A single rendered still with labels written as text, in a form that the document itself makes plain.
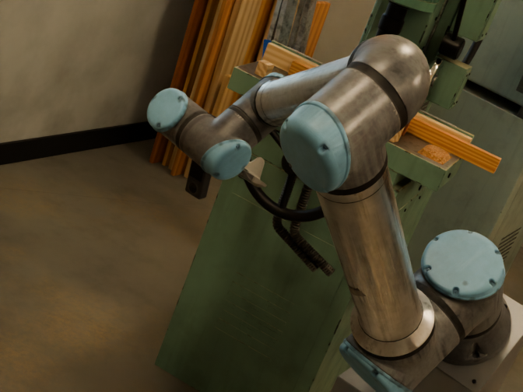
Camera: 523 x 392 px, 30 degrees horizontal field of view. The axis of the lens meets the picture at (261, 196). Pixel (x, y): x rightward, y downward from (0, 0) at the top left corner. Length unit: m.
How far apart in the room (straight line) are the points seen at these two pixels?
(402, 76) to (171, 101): 0.68
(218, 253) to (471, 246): 0.97
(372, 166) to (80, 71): 2.57
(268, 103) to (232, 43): 2.16
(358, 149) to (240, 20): 2.67
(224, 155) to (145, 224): 1.80
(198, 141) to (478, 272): 0.57
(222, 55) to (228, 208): 1.45
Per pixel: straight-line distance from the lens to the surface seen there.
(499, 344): 2.01
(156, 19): 4.05
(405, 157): 2.38
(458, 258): 1.82
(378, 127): 1.31
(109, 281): 3.17
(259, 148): 2.51
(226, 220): 2.60
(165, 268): 3.36
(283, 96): 1.72
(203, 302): 2.70
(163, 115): 1.90
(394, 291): 1.59
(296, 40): 3.53
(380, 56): 1.35
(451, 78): 2.65
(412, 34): 2.60
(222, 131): 1.85
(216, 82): 3.97
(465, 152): 2.51
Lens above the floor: 1.56
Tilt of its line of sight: 22 degrees down
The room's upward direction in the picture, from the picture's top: 21 degrees clockwise
